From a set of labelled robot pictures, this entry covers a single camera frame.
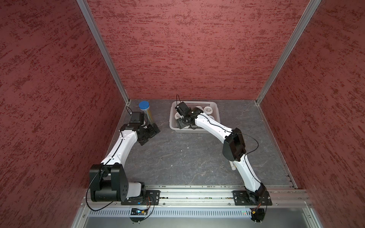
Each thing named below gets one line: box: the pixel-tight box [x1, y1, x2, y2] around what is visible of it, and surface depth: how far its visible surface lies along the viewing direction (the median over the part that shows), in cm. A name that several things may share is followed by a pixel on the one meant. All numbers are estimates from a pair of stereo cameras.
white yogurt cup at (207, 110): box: [202, 106, 213, 115], surface depth 106 cm
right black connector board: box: [249, 208, 266, 223], surface depth 71 cm
